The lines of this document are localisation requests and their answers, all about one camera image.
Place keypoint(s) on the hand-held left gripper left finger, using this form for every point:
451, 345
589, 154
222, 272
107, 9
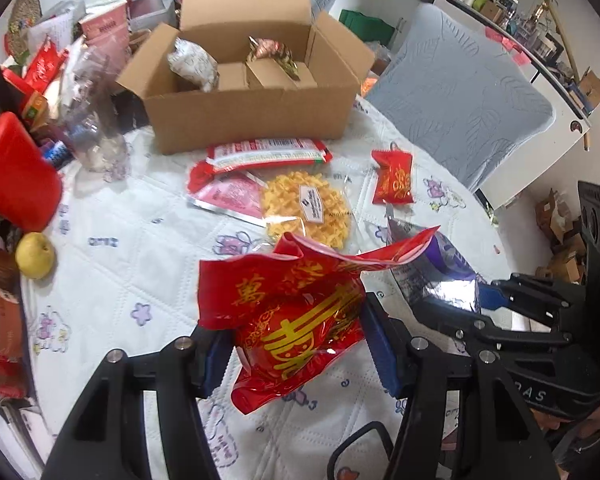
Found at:
214, 365

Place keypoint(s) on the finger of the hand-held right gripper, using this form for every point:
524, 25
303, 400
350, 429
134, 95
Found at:
460, 322
490, 296

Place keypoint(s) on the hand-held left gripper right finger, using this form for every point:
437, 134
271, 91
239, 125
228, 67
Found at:
380, 355

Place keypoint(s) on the silver purple foil packet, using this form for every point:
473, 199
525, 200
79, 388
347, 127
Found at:
440, 270

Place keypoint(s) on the large red gold-print packet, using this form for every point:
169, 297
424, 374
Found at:
290, 320

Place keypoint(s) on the small red gold-print packet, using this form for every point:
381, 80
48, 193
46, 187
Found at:
394, 177

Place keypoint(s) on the clear bag of yellow crisps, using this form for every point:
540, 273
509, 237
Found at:
305, 210

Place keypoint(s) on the pink rose cone packet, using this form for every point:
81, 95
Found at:
230, 197

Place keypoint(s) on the red and white long packet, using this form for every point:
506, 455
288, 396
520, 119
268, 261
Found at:
265, 155

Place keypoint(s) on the cardboard box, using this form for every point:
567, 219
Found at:
250, 115

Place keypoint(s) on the white patterned pouch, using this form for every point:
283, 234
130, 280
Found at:
192, 62

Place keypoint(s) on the gold pink packet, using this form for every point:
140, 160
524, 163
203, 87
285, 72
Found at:
272, 52

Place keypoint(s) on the pile of floor cartons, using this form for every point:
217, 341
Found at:
560, 240

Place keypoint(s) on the white quilted tablecloth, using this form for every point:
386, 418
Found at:
130, 270

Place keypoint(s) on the yellow pear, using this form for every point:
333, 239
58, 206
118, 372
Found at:
35, 255

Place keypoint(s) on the blue foil packet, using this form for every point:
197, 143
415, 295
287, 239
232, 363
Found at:
59, 154

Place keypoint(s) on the clear glass cup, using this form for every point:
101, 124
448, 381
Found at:
95, 120

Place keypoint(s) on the red plastic canister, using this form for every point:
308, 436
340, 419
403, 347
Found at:
15, 175

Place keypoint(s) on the green bag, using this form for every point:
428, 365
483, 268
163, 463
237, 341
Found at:
367, 25

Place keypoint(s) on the orange carton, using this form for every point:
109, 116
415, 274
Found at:
35, 110

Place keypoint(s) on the red gift packet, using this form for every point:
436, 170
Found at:
45, 65

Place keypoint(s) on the pink cup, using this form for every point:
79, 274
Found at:
105, 27

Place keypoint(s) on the white paper sheet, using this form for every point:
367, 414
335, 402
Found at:
50, 30

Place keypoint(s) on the round woven mat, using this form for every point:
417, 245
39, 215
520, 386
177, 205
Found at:
24, 17

